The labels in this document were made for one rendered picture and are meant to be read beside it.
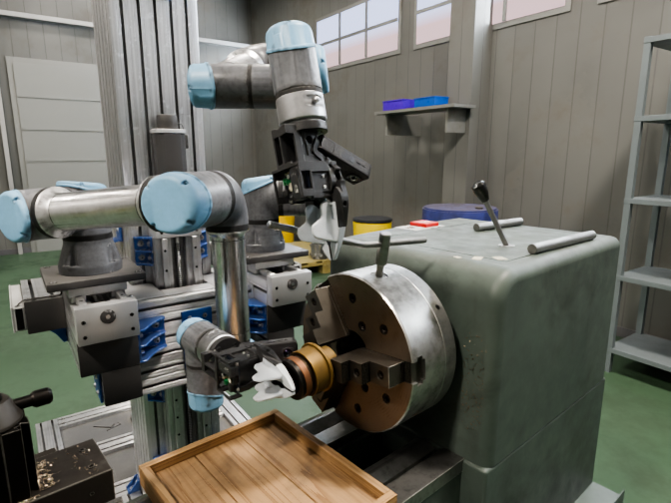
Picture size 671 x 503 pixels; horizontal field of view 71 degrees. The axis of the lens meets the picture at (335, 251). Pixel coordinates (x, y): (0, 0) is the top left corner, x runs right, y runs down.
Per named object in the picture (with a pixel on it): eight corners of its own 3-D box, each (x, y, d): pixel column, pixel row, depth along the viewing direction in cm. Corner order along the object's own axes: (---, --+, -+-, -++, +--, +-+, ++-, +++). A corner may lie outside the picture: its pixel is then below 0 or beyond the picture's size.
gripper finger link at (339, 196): (325, 230, 74) (316, 176, 74) (334, 229, 75) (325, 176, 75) (343, 226, 71) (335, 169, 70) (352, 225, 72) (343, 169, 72)
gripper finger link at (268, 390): (271, 418, 76) (241, 396, 82) (300, 406, 79) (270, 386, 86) (270, 401, 75) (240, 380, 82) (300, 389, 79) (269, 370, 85)
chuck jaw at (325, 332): (348, 337, 97) (328, 284, 100) (362, 329, 93) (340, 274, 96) (306, 351, 90) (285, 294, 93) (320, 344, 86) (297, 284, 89)
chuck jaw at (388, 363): (372, 339, 91) (421, 354, 82) (373, 364, 92) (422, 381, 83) (330, 355, 84) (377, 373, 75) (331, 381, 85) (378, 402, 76)
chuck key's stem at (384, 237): (377, 285, 92) (386, 231, 88) (384, 290, 90) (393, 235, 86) (368, 287, 91) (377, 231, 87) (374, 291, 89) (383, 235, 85)
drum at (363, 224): (398, 279, 556) (400, 219, 542) (368, 285, 531) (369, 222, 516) (373, 271, 594) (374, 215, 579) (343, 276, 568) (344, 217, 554)
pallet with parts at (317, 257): (360, 267, 614) (361, 238, 606) (296, 278, 559) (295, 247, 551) (306, 250, 726) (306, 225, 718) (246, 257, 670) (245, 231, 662)
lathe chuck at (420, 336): (326, 367, 114) (341, 246, 103) (427, 447, 92) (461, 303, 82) (296, 378, 108) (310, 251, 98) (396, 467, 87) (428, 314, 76)
